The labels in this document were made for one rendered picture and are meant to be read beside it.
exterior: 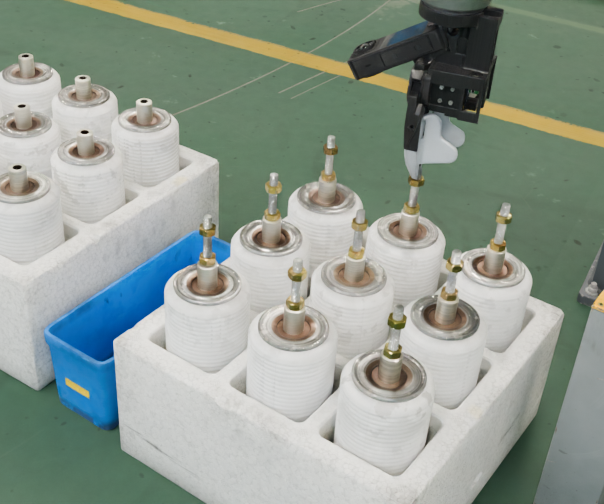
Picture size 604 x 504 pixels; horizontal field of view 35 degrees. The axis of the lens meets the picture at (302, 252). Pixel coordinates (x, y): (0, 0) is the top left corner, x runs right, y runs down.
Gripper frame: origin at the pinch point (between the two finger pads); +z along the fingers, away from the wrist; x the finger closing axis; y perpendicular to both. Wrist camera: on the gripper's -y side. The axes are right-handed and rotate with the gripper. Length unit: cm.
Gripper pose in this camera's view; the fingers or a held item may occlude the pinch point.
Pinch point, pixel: (411, 164)
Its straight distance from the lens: 113.2
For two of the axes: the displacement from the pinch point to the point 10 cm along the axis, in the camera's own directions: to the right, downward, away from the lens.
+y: 9.4, 2.4, -2.5
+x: 3.4, -5.3, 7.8
